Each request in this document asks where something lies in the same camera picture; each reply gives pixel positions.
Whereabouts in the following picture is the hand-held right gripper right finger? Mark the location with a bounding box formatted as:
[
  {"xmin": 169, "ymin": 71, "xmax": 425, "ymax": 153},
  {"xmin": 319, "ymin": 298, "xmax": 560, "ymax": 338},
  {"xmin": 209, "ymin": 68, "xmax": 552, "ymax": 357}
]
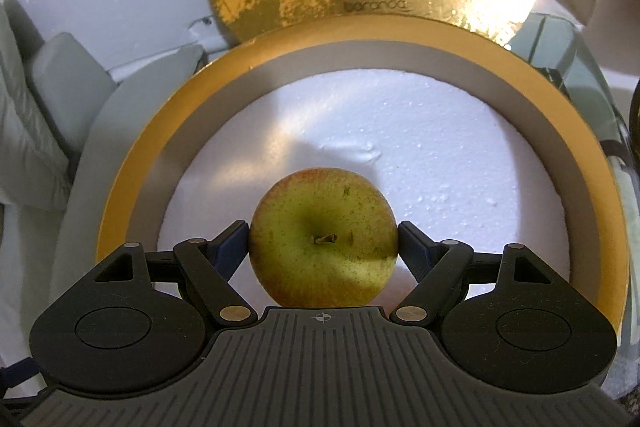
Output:
[{"xmin": 389, "ymin": 220, "xmax": 559, "ymax": 327}]

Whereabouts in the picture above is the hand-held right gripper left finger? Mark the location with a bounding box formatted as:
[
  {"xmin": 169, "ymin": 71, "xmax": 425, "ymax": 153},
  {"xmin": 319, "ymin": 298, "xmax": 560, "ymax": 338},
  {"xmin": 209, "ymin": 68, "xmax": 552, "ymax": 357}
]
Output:
[{"xmin": 94, "ymin": 219, "xmax": 254, "ymax": 328}]

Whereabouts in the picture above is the yellow-red apple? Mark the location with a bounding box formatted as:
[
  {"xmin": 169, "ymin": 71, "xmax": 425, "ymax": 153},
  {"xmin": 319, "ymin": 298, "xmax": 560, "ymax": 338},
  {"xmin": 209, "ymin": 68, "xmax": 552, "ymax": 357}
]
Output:
[{"xmin": 249, "ymin": 167, "xmax": 400, "ymax": 308}]

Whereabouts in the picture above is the gold gift box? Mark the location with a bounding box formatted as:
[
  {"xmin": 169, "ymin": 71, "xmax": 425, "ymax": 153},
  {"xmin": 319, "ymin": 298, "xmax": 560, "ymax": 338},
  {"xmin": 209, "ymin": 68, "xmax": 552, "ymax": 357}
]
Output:
[{"xmin": 95, "ymin": 14, "xmax": 631, "ymax": 348}]

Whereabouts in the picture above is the glass desktop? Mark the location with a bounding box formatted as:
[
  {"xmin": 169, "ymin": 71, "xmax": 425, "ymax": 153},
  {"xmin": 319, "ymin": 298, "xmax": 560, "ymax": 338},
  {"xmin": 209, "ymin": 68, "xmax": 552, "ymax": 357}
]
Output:
[{"xmin": 510, "ymin": 12, "xmax": 640, "ymax": 358}]

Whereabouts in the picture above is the white foam insert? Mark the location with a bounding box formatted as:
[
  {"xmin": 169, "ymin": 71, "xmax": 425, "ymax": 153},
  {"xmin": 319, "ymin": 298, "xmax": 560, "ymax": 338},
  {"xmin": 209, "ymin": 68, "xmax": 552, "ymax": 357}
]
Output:
[{"xmin": 156, "ymin": 67, "xmax": 571, "ymax": 308}]

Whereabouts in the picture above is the grey sofa armrest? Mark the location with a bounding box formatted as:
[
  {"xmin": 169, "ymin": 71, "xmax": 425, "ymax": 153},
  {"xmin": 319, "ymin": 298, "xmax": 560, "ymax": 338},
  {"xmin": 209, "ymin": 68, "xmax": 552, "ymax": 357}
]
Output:
[{"xmin": 31, "ymin": 32, "xmax": 117, "ymax": 154}]

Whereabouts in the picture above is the light grey quilted cushion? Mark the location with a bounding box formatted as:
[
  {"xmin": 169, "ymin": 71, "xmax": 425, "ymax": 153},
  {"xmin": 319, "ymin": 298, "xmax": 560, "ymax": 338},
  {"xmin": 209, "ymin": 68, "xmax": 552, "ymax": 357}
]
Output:
[{"xmin": 0, "ymin": 0, "xmax": 73, "ymax": 212}]

